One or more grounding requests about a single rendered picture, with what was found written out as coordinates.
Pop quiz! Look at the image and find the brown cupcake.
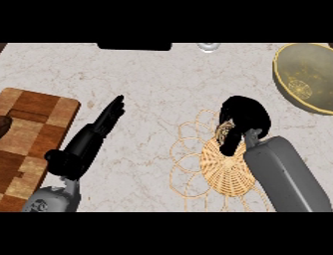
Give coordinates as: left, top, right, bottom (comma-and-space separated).
214, 119, 237, 143

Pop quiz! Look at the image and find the black appliance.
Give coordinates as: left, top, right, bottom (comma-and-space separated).
96, 43, 173, 52

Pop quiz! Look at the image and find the woven wicker placemat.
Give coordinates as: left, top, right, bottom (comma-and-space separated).
167, 109, 276, 213

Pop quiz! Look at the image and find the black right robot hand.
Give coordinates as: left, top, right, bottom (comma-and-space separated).
217, 95, 272, 157

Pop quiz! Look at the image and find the yellow bowl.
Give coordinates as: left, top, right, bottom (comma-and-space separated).
271, 43, 333, 117

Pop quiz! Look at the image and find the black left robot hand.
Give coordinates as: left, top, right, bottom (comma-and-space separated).
43, 95, 127, 182

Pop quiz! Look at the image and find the clear glass object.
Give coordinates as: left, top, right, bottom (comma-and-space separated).
195, 43, 222, 54

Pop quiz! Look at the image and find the checkered wooden cutting board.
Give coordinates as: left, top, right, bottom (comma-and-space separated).
0, 87, 83, 213

